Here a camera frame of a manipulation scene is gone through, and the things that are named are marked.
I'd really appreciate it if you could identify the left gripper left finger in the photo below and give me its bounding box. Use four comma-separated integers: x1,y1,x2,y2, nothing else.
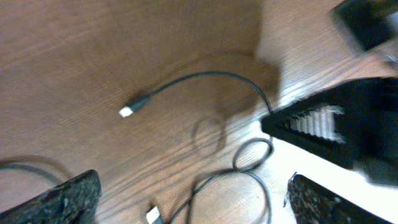
1,169,101,224

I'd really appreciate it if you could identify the black cable bundle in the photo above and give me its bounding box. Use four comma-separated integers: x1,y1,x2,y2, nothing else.
118,71,275,224

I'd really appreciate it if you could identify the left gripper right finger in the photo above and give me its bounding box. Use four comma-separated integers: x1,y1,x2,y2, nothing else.
284,173,389,224

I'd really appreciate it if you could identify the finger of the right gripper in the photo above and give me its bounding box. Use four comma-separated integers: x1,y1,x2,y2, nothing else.
261,77,397,169

